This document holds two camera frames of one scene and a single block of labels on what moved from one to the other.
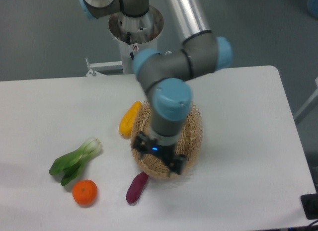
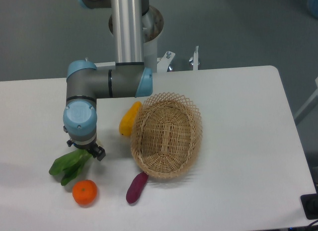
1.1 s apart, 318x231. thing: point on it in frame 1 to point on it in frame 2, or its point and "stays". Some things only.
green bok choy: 70,164 stays
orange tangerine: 84,192 stays
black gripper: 141,144 to 92,149
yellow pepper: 128,119 stays
